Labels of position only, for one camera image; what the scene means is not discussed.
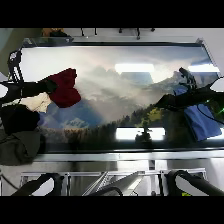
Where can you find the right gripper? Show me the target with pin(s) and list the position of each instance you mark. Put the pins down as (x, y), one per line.
(170, 101)

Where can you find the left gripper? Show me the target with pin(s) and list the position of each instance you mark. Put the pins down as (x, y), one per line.
(50, 86)

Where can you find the red garment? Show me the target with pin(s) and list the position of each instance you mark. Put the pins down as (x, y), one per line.
(66, 91)

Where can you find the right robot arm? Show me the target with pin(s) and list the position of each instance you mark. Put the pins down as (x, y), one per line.
(201, 94)

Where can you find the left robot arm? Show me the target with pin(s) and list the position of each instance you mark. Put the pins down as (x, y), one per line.
(29, 88)

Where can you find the white garment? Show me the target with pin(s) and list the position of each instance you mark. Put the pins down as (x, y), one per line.
(37, 102)

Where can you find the blue garment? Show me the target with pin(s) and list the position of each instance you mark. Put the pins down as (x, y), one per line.
(201, 125)

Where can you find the black garment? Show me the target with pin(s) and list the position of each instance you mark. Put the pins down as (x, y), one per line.
(18, 118)

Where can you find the grey garment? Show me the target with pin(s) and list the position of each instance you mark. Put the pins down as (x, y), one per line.
(18, 148)

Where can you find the silver frame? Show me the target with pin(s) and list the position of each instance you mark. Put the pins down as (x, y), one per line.
(100, 156)

